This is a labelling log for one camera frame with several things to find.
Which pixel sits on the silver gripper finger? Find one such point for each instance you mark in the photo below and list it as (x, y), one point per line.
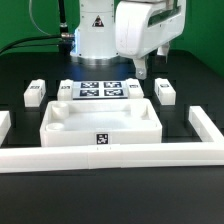
(141, 68)
(162, 53)

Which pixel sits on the white U-shaped fence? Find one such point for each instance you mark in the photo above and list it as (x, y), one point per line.
(209, 151)

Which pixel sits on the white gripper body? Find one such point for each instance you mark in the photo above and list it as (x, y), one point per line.
(141, 26)

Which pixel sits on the fiducial marker plate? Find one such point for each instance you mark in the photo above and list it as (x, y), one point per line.
(100, 90)

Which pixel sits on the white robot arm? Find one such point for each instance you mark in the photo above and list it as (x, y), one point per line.
(95, 36)

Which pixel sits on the white desk top tray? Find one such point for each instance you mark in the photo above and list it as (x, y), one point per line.
(100, 122)

